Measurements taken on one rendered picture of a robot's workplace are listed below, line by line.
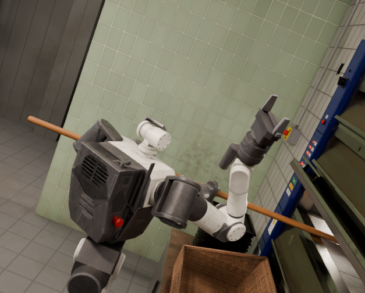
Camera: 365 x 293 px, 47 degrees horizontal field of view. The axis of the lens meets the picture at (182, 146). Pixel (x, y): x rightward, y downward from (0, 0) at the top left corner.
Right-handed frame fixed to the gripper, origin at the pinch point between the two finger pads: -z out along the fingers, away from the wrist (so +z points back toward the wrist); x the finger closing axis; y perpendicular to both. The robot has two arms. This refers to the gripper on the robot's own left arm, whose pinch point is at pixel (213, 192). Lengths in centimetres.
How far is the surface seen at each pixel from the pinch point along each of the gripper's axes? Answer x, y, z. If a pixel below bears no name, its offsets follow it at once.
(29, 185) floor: 118, -204, -55
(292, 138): -25, -12, -97
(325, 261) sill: 1, 57, -8
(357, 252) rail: -24, 71, 37
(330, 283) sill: 3, 65, 4
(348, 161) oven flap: -38, 41, -32
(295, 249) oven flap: 15, 38, -36
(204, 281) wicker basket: 60, 3, -30
